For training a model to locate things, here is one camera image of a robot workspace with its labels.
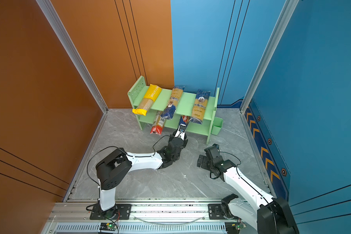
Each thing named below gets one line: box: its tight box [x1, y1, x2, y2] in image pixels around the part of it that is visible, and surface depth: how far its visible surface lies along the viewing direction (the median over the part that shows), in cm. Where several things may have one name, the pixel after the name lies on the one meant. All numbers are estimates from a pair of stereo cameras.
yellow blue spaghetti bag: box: [160, 86, 185, 120], surface depth 85 cm
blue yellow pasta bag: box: [189, 89, 211, 125], surface depth 82 cm
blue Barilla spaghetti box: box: [179, 115, 191, 126], surface depth 89 cm
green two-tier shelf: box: [127, 76, 220, 145], surface depth 89 cm
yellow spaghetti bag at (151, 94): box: [132, 83, 163, 117], surface depth 86 cm
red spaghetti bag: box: [150, 110, 166, 136], surface depth 91 cm
